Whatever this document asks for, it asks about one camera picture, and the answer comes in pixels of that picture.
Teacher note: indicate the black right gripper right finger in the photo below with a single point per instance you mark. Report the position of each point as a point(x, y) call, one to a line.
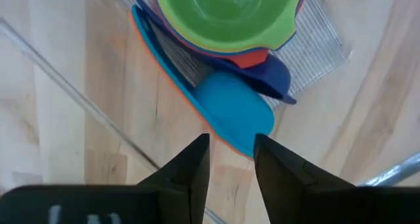
point(279, 171)

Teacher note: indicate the teal measuring cup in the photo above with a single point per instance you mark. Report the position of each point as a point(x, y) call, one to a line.
point(233, 112)

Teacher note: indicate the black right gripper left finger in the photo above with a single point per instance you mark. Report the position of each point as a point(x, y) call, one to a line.
point(193, 171)

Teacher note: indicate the green measuring cup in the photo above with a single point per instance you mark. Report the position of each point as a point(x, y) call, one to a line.
point(229, 20)

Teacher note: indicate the dark blue measuring cup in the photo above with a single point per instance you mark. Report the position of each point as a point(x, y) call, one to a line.
point(269, 79)

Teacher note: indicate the clear plastic basket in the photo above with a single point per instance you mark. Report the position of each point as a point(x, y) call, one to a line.
point(315, 59)

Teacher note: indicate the yellow measuring cup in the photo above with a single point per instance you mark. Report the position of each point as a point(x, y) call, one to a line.
point(197, 46)

